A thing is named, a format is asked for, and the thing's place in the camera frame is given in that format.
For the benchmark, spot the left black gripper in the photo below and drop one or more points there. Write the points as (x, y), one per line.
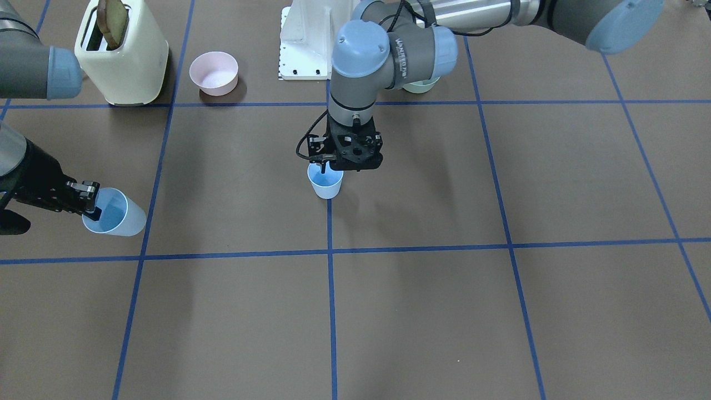
(316, 147)

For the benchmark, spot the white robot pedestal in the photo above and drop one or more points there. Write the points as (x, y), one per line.
(308, 31)

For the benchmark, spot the toast slice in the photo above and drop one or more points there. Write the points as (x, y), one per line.
(112, 21)

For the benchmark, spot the light blue cup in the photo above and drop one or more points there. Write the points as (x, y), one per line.
(120, 216)
(325, 185)

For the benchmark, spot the green bowl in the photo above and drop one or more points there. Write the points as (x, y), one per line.
(420, 87)

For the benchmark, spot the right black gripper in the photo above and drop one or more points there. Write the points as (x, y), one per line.
(38, 176)

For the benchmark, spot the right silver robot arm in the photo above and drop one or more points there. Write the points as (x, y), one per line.
(31, 70)

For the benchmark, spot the cream toaster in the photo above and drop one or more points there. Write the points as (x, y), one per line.
(131, 75)

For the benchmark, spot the pink bowl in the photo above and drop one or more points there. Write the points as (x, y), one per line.
(215, 73)

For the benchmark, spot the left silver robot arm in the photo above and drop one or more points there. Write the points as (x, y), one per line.
(386, 45)

